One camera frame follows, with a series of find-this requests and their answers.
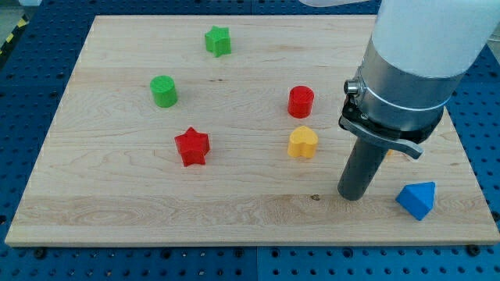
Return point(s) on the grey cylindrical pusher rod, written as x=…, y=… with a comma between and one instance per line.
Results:
x=360, y=169

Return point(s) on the blue triangle block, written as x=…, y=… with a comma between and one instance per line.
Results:
x=417, y=199

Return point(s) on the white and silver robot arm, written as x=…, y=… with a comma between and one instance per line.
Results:
x=416, y=56

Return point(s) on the wooden board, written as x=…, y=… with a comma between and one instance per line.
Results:
x=109, y=173

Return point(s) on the yellow heart block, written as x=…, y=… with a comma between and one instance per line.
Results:
x=302, y=142

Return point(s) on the red cylinder block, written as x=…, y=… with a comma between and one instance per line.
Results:
x=300, y=101

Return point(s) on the red star block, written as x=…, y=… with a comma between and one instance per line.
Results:
x=192, y=146

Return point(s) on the green star block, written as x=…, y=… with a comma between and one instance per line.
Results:
x=217, y=41

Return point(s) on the green cylinder block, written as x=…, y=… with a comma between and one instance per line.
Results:
x=163, y=91

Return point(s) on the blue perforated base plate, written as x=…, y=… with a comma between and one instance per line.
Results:
x=39, y=48

